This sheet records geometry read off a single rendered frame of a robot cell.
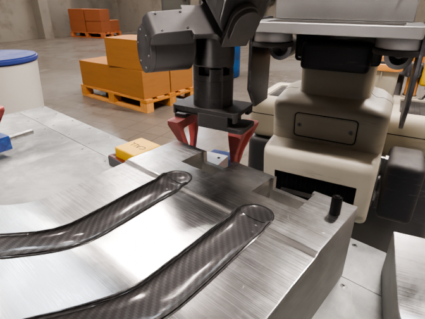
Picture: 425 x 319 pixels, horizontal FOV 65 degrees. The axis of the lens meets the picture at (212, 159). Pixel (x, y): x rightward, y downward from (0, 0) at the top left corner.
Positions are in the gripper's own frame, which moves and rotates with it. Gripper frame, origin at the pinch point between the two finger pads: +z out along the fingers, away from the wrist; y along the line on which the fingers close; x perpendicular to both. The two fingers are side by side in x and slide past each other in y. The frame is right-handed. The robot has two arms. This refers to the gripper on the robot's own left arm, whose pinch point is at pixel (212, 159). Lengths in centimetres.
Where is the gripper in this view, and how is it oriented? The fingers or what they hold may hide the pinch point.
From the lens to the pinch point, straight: 52.3
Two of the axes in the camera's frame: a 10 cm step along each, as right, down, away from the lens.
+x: 4.7, -3.9, 8.0
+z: -0.1, 9.0, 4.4
